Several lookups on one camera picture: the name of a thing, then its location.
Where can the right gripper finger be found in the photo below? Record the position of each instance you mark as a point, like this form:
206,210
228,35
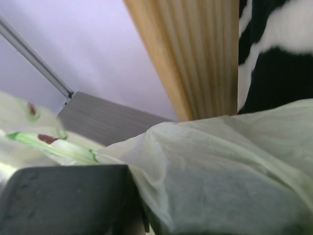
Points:
71,200

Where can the translucent plastic bag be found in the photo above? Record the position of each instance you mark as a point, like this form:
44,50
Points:
248,174

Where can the wooden clothes rack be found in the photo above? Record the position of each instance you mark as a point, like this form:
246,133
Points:
193,45

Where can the black white patterned garment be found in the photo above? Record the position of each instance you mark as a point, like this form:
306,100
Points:
275,62

